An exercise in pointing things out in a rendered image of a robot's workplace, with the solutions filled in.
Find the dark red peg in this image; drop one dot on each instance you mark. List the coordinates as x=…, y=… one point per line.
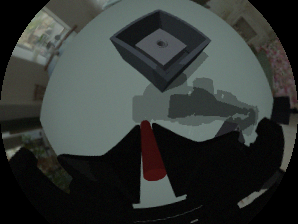
x=151, y=159

